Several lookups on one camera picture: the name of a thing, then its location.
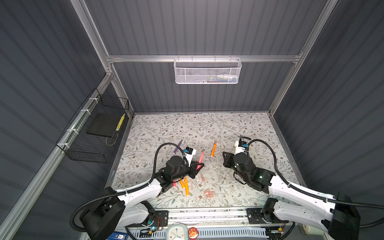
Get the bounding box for white alarm clock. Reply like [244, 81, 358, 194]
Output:
[166, 224, 189, 240]

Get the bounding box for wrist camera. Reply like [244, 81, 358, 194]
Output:
[184, 147, 197, 167]
[234, 139, 249, 156]

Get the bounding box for blue black device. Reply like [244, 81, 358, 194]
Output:
[106, 232, 128, 240]

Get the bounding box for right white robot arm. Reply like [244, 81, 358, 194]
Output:
[223, 152, 361, 240]

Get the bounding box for white mesh wall basket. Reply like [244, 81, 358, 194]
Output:
[173, 58, 242, 85]

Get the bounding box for black pad in basket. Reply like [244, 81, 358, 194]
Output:
[86, 114, 121, 138]

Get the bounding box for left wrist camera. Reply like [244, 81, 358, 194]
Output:
[184, 147, 197, 167]

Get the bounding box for white tape roll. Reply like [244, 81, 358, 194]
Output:
[300, 224, 311, 236]

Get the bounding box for black wire wall basket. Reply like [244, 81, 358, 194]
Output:
[57, 90, 130, 164]

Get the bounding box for yellow highlighter in basket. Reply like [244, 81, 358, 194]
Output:
[116, 114, 126, 132]

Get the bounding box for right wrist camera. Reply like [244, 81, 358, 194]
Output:
[234, 139, 249, 156]

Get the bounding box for black corrugated cable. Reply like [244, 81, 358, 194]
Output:
[69, 142, 190, 232]
[245, 138, 384, 229]

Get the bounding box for aluminium front rail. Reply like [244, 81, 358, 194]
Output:
[164, 206, 263, 224]

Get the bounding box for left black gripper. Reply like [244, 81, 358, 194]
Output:
[171, 160, 203, 183]

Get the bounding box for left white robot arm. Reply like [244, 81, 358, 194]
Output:
[70, 156, 204, 240]

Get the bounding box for red round toy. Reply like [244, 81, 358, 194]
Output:
[188, 227, 199, 240]

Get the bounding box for orange marker pen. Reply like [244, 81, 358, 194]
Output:
[179, 179, 185, 189]
[184, 176, 190, 196]
[211, 140, 217, 157]

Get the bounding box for small black pliers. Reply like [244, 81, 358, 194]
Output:
[239, 135, 252, 143]

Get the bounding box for right black corrugated cable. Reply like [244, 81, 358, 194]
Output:
[245, 138, 384, 229]

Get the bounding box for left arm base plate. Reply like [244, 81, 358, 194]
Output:
[129, 211, 169, 228]

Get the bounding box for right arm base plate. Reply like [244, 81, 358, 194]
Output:
[246, 208, 289, 225]

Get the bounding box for left black corrugated cable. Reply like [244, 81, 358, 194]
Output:
[69, 142, 190, 232]

